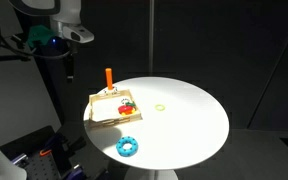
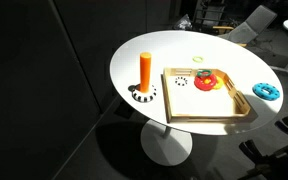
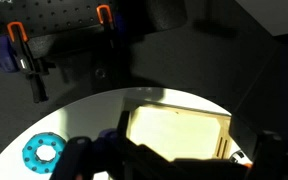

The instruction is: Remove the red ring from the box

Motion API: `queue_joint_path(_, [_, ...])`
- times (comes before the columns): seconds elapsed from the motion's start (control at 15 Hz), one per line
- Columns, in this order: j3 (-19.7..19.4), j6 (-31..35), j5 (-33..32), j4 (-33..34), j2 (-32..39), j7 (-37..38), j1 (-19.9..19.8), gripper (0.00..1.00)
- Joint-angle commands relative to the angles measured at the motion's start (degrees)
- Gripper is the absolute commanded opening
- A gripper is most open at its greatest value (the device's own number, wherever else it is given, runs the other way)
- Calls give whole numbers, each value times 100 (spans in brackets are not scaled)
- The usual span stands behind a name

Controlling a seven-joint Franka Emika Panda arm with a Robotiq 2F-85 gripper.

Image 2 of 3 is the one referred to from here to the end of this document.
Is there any small yellow-green ring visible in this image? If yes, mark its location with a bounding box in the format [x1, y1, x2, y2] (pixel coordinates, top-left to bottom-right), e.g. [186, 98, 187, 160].
[192, 55, 204, 64]

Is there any small black white ring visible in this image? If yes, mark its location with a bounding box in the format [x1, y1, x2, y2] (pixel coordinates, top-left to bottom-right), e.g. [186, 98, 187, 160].
[174, 76, 189, 87]

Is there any wooden tray box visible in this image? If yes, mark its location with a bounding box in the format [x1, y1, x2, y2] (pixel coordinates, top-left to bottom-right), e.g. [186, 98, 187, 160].
[161, 67, 252, 124]

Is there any blue ring with holes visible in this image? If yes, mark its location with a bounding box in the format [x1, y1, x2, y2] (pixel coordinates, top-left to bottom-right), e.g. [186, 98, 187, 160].
[252, 82, 281, 101]

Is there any orange cylinder peg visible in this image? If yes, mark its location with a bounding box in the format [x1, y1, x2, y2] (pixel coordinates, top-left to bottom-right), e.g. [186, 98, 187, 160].
[139, 51, 153, 94]

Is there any yellow ring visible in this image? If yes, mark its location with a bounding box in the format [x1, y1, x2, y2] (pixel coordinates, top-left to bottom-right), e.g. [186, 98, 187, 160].
[213, 75, 225, 90]

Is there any grey chair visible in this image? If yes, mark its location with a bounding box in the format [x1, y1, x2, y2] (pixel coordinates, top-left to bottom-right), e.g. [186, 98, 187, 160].
[213, 4, 278, 48]

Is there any black clamp equipment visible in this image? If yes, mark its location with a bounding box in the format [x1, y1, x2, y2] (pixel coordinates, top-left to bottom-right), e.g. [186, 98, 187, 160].
[238, 116, 288, 180]

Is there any red ring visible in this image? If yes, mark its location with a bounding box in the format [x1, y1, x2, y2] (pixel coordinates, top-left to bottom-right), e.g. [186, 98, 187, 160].
[193, 73, 218, 92]

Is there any white table pedestal base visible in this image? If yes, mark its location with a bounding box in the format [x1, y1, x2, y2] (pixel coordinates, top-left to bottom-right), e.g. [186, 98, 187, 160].
[140, 119, 194, 167]

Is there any green ring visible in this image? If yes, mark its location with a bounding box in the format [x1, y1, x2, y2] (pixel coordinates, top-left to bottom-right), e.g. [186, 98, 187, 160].
[196, 68, 213, 79]

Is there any black white striped base ring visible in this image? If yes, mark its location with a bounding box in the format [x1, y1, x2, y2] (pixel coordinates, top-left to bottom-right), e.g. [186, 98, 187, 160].
[131, 83, 158, 103]

